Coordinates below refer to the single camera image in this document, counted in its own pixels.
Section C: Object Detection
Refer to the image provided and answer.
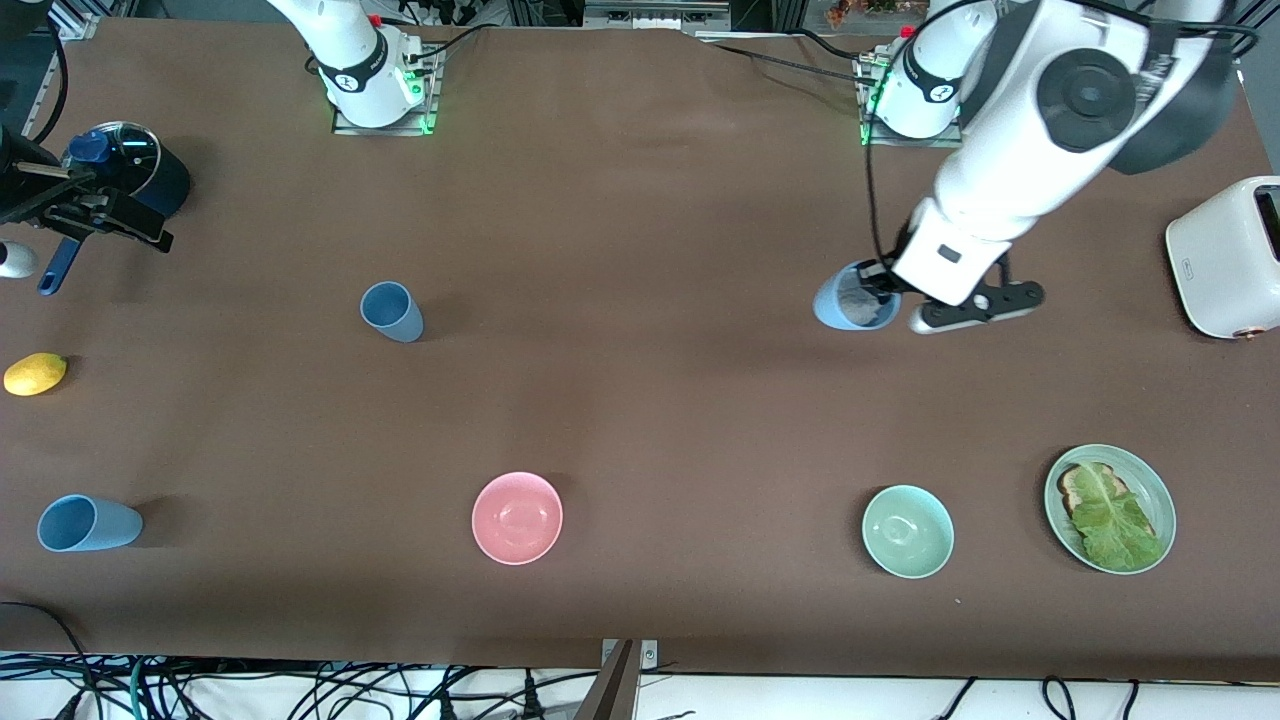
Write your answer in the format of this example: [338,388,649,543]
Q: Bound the blue cup holding paper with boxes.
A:
[812,260,901,332]

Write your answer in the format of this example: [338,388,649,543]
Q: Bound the glass lid with blue knob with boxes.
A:
[66,120,161,197]

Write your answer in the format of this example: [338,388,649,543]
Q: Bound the yellow lemon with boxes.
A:
[3,352,69,397]

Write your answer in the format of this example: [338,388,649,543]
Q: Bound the mint green bowl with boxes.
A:
[861,484,955,580]

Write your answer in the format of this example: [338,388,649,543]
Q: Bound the toasted bread slice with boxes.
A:
[1057,462,1161,546]

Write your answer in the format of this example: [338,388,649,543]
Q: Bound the white toaster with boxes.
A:
[1165,175,1280,342]

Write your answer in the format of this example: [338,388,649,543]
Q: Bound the green lettuce leaf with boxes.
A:
[1072,465,1166,573]

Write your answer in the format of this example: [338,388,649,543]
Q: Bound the grey box behind table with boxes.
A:
[583,0,732,31]

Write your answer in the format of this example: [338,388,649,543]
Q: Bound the mint green plate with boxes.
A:
[1043,444,1177,576]

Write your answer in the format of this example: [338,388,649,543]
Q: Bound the pink bowl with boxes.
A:
[471,471,564,566]

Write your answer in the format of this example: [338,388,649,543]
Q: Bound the blue pot with handle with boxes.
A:
[37,120,191,296]

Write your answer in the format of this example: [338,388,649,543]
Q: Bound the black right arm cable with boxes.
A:
[30,15,76,146]

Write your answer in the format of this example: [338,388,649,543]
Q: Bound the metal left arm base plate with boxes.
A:
[856,50,966,149]

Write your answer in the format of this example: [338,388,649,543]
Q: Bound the aluminium frame profile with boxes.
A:
[1232,0,1280,71]
[28,0,103,121]

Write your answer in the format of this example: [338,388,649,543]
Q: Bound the black cable on table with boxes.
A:
[700,28,881,86]
[410,20,503,61]

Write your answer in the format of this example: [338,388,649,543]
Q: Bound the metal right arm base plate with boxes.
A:
[330,40,442,137]

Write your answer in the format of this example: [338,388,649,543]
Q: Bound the black looping floor cable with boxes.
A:
[0,600,96,701]

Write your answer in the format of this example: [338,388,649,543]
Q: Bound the metal table edge bracket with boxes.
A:
[600,640,660,671]

